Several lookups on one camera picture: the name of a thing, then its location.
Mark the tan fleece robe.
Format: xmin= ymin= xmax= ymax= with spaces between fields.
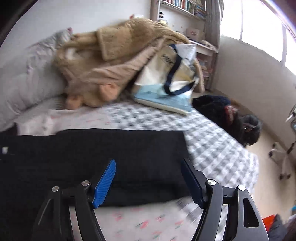
xmin=54 ymin=17 xmax=205 ymax=110

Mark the white swivel chair base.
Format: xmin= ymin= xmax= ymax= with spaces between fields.
xmin=268 ymin=142 xmax=295 ymax=180

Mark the black quilted jacket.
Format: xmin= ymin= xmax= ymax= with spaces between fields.
xmin=1 ymin=128 xmax=189 ymax=240

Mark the grey white pillow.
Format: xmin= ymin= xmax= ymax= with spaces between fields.
xmin=1 ymin=29 xmax=72 ymax=131

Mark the cream navy tote bag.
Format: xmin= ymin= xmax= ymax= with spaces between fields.
xmin=132 ymin=44 xmax=199 ymax=115

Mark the white bookshelf with books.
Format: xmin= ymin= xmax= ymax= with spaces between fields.
xmin=149 ymin=1 xmax=224 ymax=91

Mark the dark clothes pile on floor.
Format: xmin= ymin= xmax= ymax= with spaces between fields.
xmin=192 ymin=94 xmax=262 ymax=147

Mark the red item on floor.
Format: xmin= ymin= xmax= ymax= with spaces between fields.
xmin=262 ymin=214 xmax=275 ymax=232

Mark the white cherry print bedsheet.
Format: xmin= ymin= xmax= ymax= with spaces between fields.
xmin=14 ymin=100 xmax=259 ymax=240

